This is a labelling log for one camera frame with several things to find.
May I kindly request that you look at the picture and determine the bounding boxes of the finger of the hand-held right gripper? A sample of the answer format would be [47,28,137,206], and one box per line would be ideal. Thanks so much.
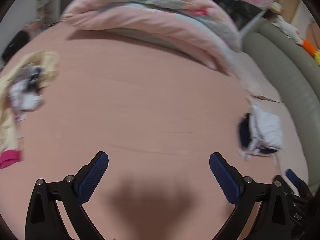
[286,169,304,190]

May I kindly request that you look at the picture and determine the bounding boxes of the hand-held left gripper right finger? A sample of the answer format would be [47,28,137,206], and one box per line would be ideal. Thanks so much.
[209,152,292,240]

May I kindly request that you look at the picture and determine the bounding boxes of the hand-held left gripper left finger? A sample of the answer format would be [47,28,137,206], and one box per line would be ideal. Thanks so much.
[25,151,109,240]

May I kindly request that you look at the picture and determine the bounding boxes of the light blue shirt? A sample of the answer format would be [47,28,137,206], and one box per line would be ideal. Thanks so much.
[246,104,284,159]

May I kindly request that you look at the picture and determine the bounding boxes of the pile of yellow white clothes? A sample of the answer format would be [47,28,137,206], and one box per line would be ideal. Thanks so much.
[0,51,59,155]

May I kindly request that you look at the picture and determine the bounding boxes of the dark hanging clothes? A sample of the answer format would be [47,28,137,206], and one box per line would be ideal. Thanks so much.
[195,0,265,30]

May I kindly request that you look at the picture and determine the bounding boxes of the folded navy striped shorts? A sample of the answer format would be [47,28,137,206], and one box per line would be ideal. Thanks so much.
[237,114,278,155]

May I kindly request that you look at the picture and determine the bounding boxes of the magenta garment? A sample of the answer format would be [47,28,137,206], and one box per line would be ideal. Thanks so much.
[0,149,23,170]

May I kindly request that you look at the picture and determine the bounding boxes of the grey padded headboard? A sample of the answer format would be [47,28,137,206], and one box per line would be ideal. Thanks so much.
[241,19,320,188]

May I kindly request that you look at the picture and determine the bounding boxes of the white garment with black trim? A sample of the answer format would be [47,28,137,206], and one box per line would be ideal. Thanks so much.
[9,64,45,122]

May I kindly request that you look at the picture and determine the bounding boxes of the orange carrot plush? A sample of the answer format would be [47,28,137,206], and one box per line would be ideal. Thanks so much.
[301,39,317,55]

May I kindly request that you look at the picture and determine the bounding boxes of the white bunny plush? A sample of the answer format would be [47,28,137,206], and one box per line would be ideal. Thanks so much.
[275,17,302,43]

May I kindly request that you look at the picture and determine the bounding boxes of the black bag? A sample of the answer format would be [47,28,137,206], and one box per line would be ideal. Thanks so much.
[1,30,30,62]

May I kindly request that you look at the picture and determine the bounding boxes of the folded pink quilt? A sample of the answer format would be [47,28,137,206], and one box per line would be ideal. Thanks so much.
[61,0,242,75]

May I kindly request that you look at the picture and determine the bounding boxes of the white shelf rack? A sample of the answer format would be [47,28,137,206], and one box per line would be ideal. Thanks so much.
[36,0,54,22]

